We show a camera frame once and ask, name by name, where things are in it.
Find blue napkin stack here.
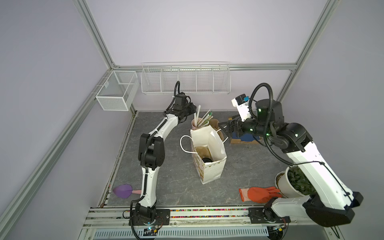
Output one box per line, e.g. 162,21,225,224
231,132,255,142

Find single pulp cup carrier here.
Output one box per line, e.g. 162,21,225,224
195,147,213,160

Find white cartoon gift bag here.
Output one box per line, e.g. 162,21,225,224
180,126,227,185

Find black coffee cup lid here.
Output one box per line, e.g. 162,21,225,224
202,158,213,163

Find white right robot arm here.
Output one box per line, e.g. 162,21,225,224
223,95,364,227

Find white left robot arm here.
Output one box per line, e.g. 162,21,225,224
130,81,197,223

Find pink metal straw bucket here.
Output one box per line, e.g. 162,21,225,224
191,118,204,130

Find wrapped straws bundle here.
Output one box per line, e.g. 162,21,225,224
193,105,213,127

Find cardboard napkin tray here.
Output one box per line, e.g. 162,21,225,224
230,132,259,144

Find stacked pulp cup carriers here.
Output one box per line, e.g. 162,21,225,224
209,119,225,141

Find potted green plant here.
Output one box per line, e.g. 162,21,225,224
275,167,317,198

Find red rubber glove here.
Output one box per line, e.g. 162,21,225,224
239,187,283,204

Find purple pink spatula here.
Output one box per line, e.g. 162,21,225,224
113,184,142,199

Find long white wire basket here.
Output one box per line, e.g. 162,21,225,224
141,62,232,95

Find small white wire basket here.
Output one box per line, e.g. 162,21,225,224
96,71,140,112

